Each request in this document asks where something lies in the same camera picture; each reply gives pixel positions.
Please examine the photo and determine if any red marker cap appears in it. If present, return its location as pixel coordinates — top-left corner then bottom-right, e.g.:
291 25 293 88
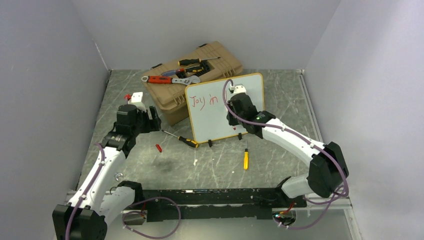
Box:
155 144 163 153

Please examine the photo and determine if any yellow-framed whiteboard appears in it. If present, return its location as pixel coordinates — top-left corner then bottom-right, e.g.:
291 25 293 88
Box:
185 72 265 143

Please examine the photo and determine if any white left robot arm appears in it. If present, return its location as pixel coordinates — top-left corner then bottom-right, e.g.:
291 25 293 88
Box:
52 103 162 240

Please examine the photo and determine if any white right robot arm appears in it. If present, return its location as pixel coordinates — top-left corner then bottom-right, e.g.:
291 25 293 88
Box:
221 90 350 208

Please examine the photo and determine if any black orange screwdriver on table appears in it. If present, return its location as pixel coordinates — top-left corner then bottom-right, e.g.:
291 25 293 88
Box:
161 129 199 148

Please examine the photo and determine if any tan plastic toolbox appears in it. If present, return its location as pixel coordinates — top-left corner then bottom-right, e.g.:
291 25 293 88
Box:
142 40 244 126

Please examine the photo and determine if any blue red screwdriver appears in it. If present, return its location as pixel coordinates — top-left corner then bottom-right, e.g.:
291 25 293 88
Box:
161 68 186 77

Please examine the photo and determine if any silver open-end wrench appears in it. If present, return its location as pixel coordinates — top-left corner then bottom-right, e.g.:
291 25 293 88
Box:
114 172 124 182

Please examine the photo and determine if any black yellow tool in toolbox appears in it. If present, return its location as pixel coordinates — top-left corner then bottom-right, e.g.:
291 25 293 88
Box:
184 62 211 76

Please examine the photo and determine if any black yellow screwdriver on toolbox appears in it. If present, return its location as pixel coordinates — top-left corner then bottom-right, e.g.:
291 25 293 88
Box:
178 56 221 67

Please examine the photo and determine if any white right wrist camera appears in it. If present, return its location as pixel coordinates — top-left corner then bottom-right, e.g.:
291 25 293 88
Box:
228 84 247 95

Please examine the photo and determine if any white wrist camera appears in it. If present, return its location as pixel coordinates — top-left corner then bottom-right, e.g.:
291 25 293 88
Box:
228 84 247 95
124 92 147 112

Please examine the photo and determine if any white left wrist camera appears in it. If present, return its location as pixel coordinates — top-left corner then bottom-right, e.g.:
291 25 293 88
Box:
124 92 147 112

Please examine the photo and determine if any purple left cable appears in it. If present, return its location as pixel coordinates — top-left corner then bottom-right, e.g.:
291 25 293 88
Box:
64 142 182 240

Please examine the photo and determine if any purple cable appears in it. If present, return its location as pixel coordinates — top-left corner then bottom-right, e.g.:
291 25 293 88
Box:
64 142 182 240
222 78 350 231

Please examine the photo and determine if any red handle adjustable wrench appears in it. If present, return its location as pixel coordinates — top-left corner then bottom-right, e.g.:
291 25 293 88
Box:
141 75 201 86

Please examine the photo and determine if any yellow handle screwdriver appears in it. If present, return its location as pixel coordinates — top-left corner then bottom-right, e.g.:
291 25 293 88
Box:
243 142 249 170

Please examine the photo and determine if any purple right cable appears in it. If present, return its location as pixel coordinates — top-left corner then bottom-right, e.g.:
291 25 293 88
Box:
222 78 350 231

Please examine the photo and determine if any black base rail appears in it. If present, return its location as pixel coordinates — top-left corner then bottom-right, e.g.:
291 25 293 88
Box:
118 181 307 222

